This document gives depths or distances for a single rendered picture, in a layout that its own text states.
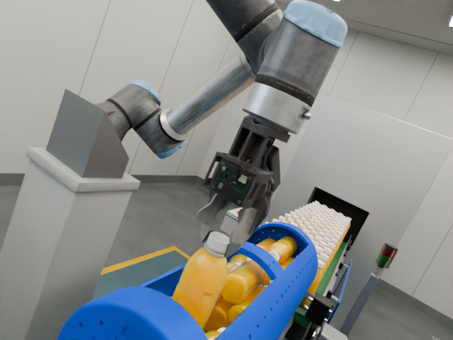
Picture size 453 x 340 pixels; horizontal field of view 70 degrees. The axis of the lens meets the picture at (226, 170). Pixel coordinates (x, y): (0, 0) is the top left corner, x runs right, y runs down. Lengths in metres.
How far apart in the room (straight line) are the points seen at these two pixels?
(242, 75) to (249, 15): 0.62
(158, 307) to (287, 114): 0.33
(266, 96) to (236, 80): 0.74
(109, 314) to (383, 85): 5.25
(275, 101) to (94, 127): 0.92
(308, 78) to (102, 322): 0.46
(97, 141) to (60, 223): 0.33
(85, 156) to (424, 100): 4.85
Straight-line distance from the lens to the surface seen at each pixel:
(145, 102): 1.42
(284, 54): 0.45
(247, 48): 0.58
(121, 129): 1.36
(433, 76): 5.57
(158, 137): 1.39
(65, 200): 1.33
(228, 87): 1.20
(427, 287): 5.58
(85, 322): 0.59
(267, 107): 0.44
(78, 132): 1.34
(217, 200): 0.51
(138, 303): 0.52
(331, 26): 0.47
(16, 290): 1.62
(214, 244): 0.52
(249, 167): 0.43
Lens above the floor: 1.53
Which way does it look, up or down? 10 degrees down
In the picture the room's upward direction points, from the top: 23 degrees clockwise
